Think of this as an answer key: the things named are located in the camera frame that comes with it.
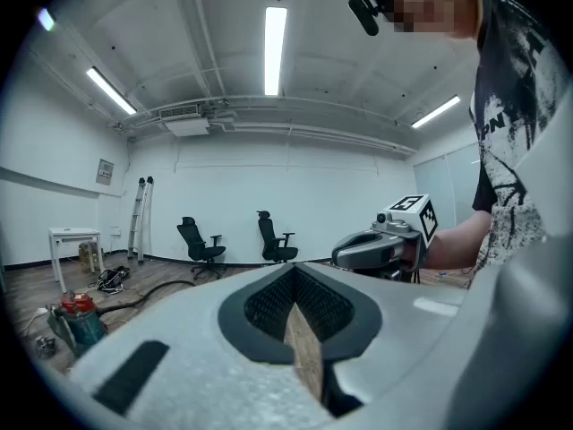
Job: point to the person's head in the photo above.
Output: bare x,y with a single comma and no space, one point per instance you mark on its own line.
430,2

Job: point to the black head-worn camera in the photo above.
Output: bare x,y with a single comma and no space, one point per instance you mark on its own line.
365,14

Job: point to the white tube light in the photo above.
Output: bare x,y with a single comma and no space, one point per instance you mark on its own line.
436,111
112,91
275,52
45,19

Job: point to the person's black printed t-shirt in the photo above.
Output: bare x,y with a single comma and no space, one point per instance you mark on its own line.
506,83

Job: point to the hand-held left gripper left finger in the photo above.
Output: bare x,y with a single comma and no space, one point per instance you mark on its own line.
192,365

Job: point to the aluminium ladder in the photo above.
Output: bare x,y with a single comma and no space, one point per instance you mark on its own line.
148,195

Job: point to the person's right forearm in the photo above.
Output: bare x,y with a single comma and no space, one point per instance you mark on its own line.
456,244

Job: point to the brown cardboard box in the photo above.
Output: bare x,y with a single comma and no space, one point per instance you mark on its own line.
87,251

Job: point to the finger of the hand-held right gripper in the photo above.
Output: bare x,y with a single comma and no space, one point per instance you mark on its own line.
389,237
367,255

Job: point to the green and red vacuum body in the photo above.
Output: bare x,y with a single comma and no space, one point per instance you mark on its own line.
85,325

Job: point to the frosted glass partition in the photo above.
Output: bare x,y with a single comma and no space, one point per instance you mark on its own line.
443,186

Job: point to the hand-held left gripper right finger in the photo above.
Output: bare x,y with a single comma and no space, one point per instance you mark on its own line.
403,338

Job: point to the black office chair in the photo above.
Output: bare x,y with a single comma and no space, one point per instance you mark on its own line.
192,238
268,235

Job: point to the white table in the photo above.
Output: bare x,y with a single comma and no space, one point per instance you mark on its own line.
74,232

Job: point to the grey electrical panel box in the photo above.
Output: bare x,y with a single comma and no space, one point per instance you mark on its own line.
105,173

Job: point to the white air conditioner unit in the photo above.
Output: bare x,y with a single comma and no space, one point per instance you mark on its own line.
188,128

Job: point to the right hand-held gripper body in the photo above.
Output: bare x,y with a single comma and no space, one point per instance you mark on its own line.
421,222

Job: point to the white pipe run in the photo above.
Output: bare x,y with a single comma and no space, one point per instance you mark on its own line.
340,137

